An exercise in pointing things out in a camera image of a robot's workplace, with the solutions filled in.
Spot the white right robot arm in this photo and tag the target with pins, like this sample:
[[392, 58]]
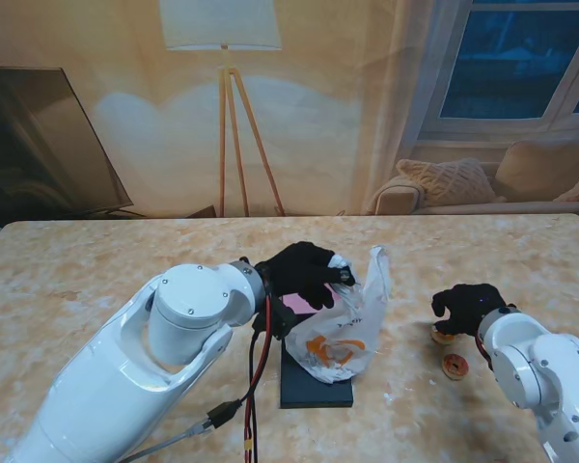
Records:
[[545, 376]]

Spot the printed living room backdrop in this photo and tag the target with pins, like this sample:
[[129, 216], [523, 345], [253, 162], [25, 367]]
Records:
[[318, 120]]

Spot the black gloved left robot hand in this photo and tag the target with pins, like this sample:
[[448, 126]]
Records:
[[299, 272]]

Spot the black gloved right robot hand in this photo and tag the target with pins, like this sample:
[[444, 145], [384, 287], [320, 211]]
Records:
[[468, 308]]

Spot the black gift box pink inside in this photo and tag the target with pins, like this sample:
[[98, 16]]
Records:
[[296, 304]]

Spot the black gift box lid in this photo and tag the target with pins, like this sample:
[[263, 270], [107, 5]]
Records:
[[309, 393]]

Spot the mini donut red striped icing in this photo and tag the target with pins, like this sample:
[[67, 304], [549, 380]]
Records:
[[456, 366]]

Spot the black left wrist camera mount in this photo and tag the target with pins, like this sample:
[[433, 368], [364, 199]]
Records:
[[277, 323]]

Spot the mini donut yellow icing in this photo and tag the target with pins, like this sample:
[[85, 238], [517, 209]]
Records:
[[443, 338]]

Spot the white plastic bag orange print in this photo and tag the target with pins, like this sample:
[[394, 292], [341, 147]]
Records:
[[347, 337]]

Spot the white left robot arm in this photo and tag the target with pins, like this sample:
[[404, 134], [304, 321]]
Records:
[[116, 366]]

